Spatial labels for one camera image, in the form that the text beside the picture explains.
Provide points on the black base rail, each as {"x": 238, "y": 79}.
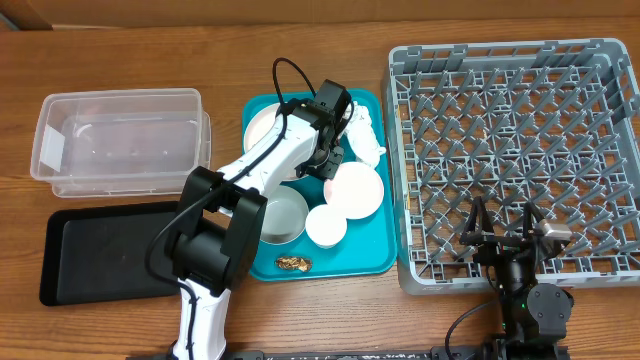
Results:
{"x": 435, "y": 353}

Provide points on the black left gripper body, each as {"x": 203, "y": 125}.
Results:
{"x": 325, "y": 161}

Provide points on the pink bowl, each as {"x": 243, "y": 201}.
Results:
{"x": 356, "y": 191}

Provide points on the clear plastic bin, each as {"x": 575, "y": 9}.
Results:
{"x": 120, "y": 142}

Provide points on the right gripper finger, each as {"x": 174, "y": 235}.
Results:
{"x": 478, "y": 229}
{"x": 532, "y": 218}

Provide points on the teal plastic tray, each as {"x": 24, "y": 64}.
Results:
{"x": 369, "y": 245}

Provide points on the gold foil wrapper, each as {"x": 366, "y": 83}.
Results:
{"x": 292, "y": 263}

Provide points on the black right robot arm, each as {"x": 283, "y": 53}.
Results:
{"x": 534, "y": 313}

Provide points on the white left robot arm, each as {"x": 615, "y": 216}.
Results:
{"x": 213, "y": 239}

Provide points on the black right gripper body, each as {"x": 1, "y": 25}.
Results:
{"x": 494, "y": 253}

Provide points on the black tray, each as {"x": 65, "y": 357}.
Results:
{"x": 97, "y": 254}

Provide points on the grey dish rack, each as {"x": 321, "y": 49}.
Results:
{"x": 554, "y": 123}

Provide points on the pale green cup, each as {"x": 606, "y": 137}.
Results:
{"x": 325, "y": 226}

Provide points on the large pink plate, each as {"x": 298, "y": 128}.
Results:
{"x": 259, "y": 125}

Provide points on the grey bowl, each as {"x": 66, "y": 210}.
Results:
{"x": 285, "y": 216}

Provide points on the crumpled white napkin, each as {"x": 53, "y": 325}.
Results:
{"x": 362, "y": 138}

